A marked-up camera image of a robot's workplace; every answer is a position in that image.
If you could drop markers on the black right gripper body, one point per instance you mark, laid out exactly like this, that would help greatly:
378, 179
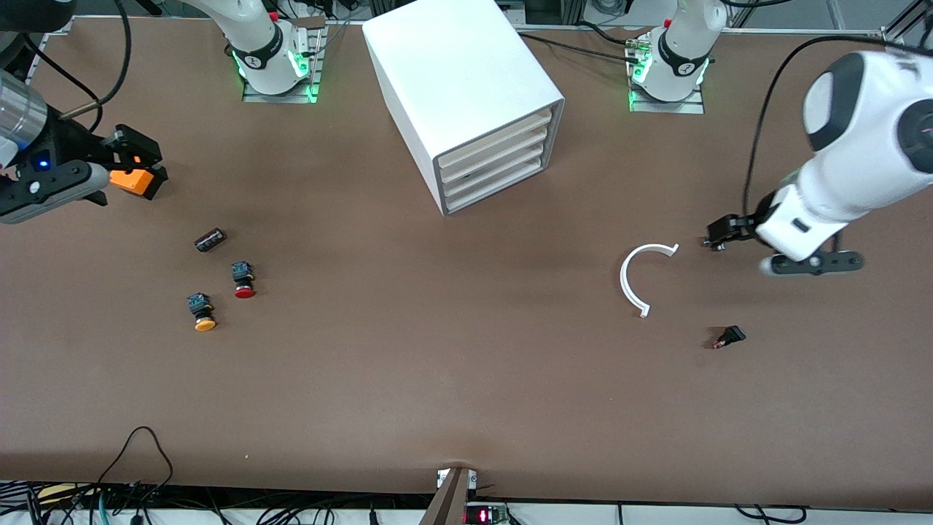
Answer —
73, 143

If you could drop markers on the red push button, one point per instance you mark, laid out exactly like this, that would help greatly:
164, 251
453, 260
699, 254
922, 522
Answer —
244, 292

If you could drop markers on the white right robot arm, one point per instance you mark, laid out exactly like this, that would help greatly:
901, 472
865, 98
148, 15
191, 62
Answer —
255, 36

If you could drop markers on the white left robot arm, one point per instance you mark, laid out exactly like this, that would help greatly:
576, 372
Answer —
860, 146

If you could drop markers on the yellow push button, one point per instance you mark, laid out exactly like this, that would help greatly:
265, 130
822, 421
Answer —
204, 323

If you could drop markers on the beige fronted cabinet drawer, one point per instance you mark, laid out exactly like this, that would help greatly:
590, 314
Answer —
503, 136

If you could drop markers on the small black cylinder component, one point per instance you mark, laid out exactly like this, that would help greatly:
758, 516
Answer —
210, 240

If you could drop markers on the white curved plastic arc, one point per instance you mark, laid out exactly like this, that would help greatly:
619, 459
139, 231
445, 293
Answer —
624, 281

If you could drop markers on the device with red display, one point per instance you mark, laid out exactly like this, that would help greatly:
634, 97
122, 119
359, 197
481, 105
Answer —
485, 516

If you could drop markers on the orange button enclosure box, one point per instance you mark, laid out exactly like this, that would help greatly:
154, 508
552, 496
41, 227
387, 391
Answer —
131, 181

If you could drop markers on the aluminium frame profile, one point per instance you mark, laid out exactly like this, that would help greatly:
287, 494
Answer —
40, 62

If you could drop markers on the small black switch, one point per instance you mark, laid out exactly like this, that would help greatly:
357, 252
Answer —
732, 335

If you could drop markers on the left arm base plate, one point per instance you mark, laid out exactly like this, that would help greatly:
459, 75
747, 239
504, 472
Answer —
667, 106

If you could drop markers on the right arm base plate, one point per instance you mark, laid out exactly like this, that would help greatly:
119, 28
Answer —
319, 58

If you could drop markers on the white metal bracket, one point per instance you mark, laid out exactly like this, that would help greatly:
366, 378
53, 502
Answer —
440, 477

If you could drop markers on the brown wooden post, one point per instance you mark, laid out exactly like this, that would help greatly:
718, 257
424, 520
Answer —
448, 503

